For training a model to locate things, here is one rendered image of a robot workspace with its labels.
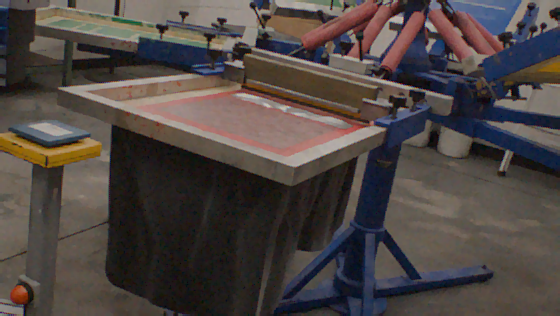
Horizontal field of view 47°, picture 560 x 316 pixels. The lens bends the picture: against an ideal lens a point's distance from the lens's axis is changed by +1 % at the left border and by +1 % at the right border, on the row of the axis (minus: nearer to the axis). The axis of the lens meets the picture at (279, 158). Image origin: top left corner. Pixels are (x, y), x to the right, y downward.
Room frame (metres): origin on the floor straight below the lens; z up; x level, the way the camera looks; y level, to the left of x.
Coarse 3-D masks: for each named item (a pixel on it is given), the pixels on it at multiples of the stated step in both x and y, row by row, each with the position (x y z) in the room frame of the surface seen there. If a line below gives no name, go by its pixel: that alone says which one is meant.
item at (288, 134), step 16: (320, 112) 1.72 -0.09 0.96; (224, 128) 1.38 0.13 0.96; (240, 128) 1.40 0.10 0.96; (256, 128) 1.43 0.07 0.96; (272, 128) 1.45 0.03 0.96; (288, 128) 1.48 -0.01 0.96; (304, 128) 1.51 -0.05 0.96; (320, 128) 1.54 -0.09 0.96; (336, 128) 1.57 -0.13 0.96; (352, 128) 1.60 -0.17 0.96; (256, 144) 1.30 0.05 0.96; (272, 144) 1.32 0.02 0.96; (288, 144) 1.34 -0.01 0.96; (304, 144) 1.37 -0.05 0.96; (320, 144) 1.39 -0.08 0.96
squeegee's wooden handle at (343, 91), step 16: (256, 64) 1.80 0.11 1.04; (272, 64) 1.78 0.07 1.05; (288, 64) 1.78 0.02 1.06; (256, 80) 1.80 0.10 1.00; (272, 80) 1.78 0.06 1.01; (288, 80) 1.76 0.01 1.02; (304, 80) 1.73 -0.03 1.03; (320, 80) 1.71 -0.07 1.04; (336, 80) 1.69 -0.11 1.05; (352, 80) 1.70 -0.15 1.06; (320, 96) 1.71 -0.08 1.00; (336, 96) 1.69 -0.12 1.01; (352, 96) 1.67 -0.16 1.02; (368, 96) 1.65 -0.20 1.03
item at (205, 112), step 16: (208, 96) 1.67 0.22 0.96; (224, 96) 1.71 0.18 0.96; (256, 96) 1.79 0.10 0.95; (160, 112) 1.42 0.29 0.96; (176, 112) 1.44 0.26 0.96; (192, 112) 1.47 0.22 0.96; (208, 112) 1.50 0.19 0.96; (224, 112) 1.53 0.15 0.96; (240, 112) 1.56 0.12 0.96; (256, 112) 1.59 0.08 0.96; (272, 112) 1.62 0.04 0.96; (208, 128) 1.36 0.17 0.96
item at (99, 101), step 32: (64, 96) 1.33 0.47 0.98; (96, 96) 1.32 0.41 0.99; (128, 96) 1.48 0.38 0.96; (128, 128) 1.25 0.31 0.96; (160, 128) 1.21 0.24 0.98; (192, 128) 1.21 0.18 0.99; (384, 128) 1.51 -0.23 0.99; (224, 160) 1.14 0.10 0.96; (256, 160) 1.11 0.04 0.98; (288, 160) 1.11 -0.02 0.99; (320, 160) 1.18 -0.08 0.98
